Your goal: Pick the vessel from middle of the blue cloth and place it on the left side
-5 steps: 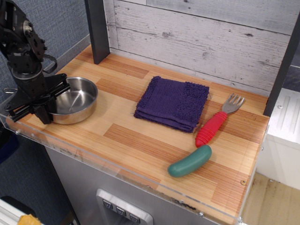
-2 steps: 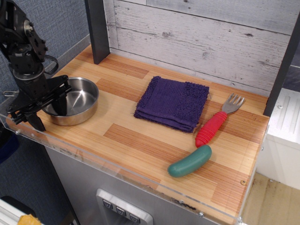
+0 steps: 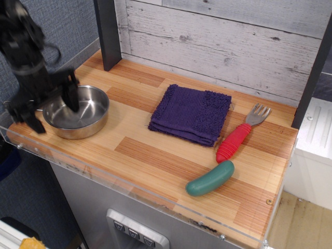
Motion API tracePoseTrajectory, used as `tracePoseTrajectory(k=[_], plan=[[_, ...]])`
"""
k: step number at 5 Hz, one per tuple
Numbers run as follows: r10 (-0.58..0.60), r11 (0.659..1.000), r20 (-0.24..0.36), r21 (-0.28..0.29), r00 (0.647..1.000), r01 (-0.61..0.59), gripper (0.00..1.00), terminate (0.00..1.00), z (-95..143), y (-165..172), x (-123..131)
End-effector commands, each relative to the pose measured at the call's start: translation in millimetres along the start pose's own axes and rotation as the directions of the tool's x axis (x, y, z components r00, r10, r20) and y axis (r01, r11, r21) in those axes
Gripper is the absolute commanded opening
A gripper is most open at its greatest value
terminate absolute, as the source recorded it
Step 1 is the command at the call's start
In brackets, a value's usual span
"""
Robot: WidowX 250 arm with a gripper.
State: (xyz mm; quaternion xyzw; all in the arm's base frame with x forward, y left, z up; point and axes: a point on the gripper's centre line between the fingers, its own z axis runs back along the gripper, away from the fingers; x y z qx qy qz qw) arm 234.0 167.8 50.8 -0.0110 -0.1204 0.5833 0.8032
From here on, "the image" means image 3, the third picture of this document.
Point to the white cabinet on right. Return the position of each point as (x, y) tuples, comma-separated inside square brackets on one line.
[(309, 174)]

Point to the clear acrylic guard rail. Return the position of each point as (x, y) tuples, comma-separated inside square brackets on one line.
[(154, 168)]

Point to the purple folded cloth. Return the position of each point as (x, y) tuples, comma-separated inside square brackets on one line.
[(189, 114)]

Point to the dark grey right post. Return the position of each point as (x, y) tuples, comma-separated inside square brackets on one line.
[(314, 76)]

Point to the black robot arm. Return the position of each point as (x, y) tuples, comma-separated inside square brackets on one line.
[(22, 42)]

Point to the silver toy fridge cabinet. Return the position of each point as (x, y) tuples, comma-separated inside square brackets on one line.
[(90, 201)]

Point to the dark grey left post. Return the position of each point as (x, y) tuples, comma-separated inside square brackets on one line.
[(108, 32)]

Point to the red handled metal fork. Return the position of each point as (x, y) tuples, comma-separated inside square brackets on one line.
[(232, 142)]

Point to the green toy cucumber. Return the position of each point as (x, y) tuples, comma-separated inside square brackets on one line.
[(211, 180)]

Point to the stainless steel pot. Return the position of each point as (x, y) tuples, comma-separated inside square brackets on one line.
[(89, 119)]

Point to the dark grey post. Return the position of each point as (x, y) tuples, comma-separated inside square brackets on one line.
[(314, 76), (108, 32)]

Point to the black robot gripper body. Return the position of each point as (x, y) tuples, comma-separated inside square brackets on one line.
[(37, 89)]

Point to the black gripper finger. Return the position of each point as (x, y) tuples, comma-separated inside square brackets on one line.
[(34, 123), (70, 97)]

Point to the silver dispenser button panel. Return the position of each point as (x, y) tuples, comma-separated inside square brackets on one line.
[(136, 234)]

